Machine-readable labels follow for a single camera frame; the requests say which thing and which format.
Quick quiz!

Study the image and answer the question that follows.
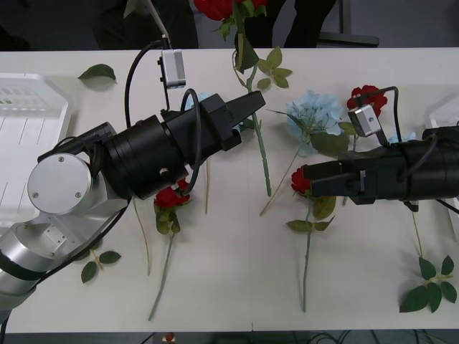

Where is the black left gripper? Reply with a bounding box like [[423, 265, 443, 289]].
[[160, 91, 266, 169]]

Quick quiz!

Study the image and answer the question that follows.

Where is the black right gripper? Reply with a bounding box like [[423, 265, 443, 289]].
[[303, 141, 413, 205]]

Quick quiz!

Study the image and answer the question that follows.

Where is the pale blue flower with stem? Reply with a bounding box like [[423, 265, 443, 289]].
[[260, 91, 351, 216]]

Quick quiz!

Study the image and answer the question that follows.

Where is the red rose with green stem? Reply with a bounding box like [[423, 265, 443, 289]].
[[339, 85, 389, 206], [148, 178, 193, 323], [193, 0, 273, 197], [285, 167, 337, 312]]

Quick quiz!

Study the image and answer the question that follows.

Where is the pale green leaf twig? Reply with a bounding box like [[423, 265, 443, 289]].
[[257, 46, 294, 90]]

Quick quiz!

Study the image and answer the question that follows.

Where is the person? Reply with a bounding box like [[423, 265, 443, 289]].
[[92, 0, 200, 50], [284, 0, 345, 49]]

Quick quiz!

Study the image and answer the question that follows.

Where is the shallow white box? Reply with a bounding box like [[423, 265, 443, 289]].
[[0, 73, 79, 230], [424, 91, 459, 234]]

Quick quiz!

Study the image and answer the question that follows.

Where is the dark green leaf twig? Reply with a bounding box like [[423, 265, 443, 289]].
[[399, 254, 458, 314], [80, 247, 122, 285]]

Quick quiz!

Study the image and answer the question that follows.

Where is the single dark green leaf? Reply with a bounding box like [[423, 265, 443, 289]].
[[77, 63, 118, 86]]

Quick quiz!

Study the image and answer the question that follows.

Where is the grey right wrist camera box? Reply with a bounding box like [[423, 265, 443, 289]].
[[347, 104, 383, 138]]

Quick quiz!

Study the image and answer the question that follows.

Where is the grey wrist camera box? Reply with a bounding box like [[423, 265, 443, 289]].
[[157, 49, 186, 89], [347, 104, 383, 138]]

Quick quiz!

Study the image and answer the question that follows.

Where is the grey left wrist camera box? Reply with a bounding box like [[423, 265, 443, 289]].
[[157, 49, 186, 89]]

